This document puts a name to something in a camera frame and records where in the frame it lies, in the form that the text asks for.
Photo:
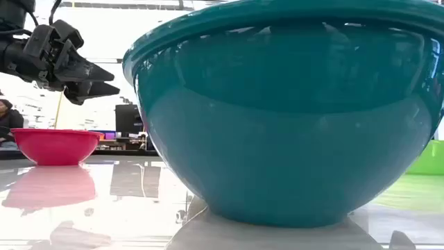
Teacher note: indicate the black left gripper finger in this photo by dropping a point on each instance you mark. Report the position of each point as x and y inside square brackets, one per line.
[92, 92]
[85, 71]

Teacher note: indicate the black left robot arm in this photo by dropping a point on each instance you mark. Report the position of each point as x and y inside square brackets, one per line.
[12, 12]

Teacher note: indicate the yellow pole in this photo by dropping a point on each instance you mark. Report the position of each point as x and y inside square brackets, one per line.
[58, 109]

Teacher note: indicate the black computer monitor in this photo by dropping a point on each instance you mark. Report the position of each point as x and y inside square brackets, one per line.
[127, 118]

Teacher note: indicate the cluttered background desk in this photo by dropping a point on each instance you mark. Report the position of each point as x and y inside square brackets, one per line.
[121, 141]

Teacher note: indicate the pink plastic bowl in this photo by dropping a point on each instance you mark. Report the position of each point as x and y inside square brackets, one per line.
[55, 147]

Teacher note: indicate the person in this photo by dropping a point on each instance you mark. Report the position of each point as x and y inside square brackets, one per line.
[9, 122]

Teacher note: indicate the teal plastic bowl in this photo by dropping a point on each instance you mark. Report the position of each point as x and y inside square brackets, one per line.
[288, 146]

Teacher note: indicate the green plastic bowl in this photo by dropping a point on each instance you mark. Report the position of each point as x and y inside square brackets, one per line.
[428, 159]

